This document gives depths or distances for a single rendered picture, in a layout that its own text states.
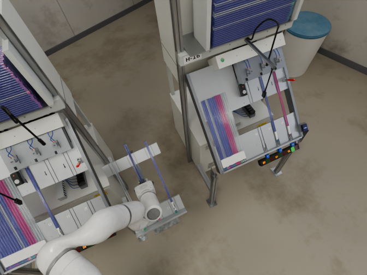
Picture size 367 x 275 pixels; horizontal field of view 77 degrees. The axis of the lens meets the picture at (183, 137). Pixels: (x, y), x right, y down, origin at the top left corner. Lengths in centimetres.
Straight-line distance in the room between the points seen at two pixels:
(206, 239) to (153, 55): 263
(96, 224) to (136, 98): 244
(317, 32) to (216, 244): 244
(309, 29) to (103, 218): 285
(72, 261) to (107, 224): 14
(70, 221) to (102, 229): 85
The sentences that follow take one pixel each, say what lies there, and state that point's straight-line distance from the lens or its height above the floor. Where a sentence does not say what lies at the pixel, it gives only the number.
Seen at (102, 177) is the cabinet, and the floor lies 62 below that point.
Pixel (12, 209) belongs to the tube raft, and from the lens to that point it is 170.
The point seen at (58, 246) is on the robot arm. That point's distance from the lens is 87.
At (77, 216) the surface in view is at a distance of 164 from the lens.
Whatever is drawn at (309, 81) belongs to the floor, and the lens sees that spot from 347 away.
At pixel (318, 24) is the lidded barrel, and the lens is 326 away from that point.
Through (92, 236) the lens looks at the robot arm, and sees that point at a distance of 82.
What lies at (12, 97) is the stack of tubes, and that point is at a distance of 130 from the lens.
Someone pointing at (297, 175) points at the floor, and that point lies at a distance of 260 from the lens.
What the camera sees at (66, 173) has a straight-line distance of 156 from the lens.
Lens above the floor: 222
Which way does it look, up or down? 57 degrees down
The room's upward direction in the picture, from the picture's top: 7 degrees counter-clockwise
